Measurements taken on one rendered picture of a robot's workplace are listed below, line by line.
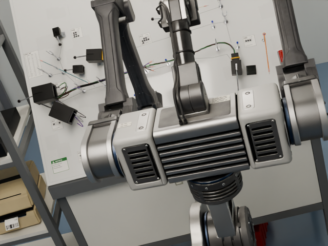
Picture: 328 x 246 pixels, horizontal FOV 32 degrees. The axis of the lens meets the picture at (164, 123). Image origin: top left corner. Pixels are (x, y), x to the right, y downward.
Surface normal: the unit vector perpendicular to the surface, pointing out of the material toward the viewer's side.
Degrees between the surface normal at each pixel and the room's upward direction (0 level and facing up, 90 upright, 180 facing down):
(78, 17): 51
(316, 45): 90
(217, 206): 90
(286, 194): 90
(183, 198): 90
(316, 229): 0
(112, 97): 44
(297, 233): 0
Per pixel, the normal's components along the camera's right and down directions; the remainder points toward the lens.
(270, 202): 0.03, 0.50
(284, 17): -0.26, -0.23
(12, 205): 0.00, 0.20
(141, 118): -0.28, -0.83
